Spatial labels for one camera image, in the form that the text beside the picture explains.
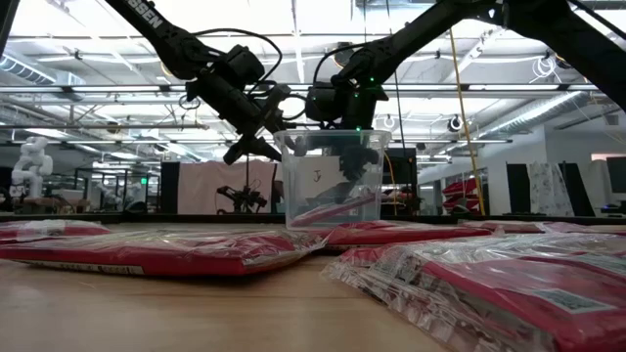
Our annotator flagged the black partition panel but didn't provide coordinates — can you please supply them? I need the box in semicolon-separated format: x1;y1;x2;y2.
559;161;594;217
506;163;529;216
159;160;180;215

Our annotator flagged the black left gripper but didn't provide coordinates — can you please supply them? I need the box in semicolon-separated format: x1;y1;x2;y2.
188;72;292;165

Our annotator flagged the dark computer monitor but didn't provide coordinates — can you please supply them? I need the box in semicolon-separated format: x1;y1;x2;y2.
605;155;626;195

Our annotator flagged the beige curtain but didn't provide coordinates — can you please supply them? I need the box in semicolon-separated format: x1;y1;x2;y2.
177;159;279;215

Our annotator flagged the clear plastic bin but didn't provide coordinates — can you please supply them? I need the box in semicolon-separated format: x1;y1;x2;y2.
272;128;393;232

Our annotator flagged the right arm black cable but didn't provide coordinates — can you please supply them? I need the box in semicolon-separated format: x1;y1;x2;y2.
311;41;373;87

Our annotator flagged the white cable coil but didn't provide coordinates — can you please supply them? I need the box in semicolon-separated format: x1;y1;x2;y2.
531;56;561;84

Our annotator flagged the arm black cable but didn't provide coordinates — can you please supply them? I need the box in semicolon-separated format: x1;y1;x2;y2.
193;27;284;97
311;41;373;87

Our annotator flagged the black aluminium table frame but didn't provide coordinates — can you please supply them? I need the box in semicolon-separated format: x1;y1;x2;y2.
0;212;626;227

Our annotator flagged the black monitor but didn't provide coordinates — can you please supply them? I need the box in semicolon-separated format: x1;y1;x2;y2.
383;148;419;186

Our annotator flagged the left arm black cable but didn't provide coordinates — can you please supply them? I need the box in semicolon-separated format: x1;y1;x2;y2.
193;27;284;97

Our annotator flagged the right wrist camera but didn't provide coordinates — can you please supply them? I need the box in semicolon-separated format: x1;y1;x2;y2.
304;81;344;123

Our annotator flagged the yellow hanging cable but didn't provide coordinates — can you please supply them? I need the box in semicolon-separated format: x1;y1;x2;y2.
448;27;486;216

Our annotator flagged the silver ventilation duct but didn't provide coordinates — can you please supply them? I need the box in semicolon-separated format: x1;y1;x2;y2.
481;90;603;141
0;52;87;102

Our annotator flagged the white patterned cloth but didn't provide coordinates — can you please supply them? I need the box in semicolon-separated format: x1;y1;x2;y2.
526;160;562;217

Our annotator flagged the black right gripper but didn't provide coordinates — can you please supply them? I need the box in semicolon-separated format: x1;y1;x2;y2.
315;85;390;205

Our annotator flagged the red storage rack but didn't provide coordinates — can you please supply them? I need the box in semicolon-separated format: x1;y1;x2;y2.
441;177;479;212

